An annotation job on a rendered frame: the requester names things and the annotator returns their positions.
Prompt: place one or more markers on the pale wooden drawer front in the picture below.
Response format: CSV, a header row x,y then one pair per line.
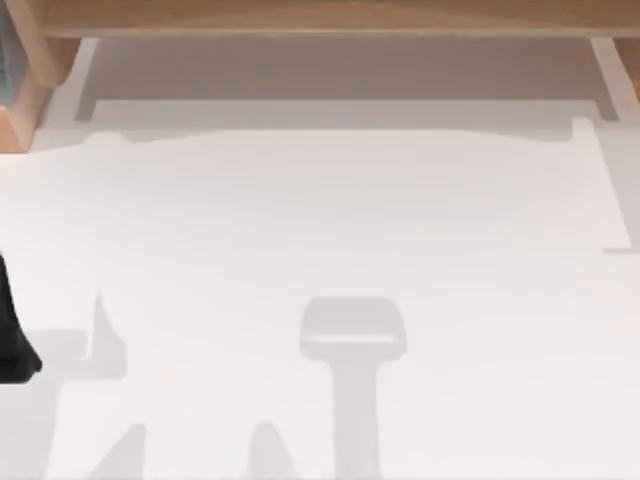
x,y
25,75

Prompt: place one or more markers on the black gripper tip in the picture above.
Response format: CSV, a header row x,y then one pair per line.
x,y
12,345

